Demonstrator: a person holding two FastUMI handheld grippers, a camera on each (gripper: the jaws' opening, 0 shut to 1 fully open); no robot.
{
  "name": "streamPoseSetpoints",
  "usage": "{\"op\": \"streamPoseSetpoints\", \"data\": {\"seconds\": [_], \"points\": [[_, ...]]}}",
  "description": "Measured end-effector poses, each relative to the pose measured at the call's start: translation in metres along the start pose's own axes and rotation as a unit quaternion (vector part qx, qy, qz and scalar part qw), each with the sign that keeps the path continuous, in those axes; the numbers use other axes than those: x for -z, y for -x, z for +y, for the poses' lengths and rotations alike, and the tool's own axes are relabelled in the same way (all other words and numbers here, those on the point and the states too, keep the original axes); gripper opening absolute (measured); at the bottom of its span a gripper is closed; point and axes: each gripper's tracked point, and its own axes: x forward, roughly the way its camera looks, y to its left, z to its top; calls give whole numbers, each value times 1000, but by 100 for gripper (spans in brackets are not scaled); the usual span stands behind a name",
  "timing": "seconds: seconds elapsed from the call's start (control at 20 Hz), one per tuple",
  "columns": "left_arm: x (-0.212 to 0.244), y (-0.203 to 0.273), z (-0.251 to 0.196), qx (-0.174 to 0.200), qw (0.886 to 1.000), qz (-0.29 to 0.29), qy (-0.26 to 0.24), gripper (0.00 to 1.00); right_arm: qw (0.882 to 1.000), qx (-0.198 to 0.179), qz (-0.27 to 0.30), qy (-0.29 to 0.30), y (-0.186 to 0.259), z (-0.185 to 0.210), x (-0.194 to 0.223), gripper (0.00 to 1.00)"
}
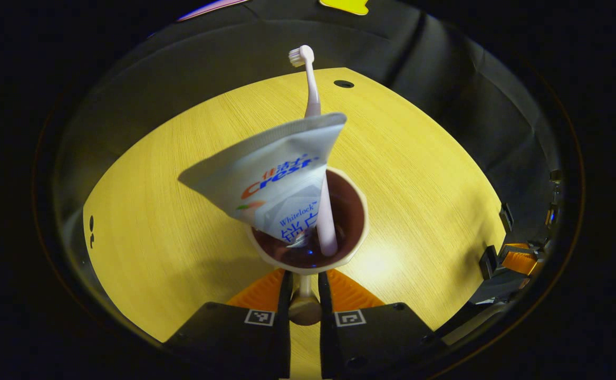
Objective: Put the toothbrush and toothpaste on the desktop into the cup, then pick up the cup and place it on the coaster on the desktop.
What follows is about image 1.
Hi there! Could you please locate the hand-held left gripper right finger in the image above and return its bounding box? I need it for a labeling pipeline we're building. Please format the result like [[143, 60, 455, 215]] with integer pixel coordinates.
[[317, 269, 438, 380]]

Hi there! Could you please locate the black backdrop cloth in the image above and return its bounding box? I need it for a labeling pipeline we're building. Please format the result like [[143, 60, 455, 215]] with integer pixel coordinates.
[[55, 0, 563, 254]]

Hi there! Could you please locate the white toothpaste tube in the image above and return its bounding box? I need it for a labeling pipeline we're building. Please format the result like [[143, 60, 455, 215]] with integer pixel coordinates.
[[177, 112, 348, 249]]

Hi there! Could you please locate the white toothbrush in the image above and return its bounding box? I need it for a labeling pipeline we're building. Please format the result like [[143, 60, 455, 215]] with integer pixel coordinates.
[[288, 45, 339, 257]]

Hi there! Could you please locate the black table clamp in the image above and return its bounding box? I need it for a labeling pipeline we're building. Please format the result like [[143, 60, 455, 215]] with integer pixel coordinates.
[[499, 203, 515, 233], [478, 245, 499, 281]]

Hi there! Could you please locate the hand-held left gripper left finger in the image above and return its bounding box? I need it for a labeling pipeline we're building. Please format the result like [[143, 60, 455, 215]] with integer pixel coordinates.
[[163, 269, 293, 380]]

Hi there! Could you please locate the beige cup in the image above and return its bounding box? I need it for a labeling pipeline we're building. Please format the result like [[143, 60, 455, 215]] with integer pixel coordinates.
[[247, 167, 370, 326]]

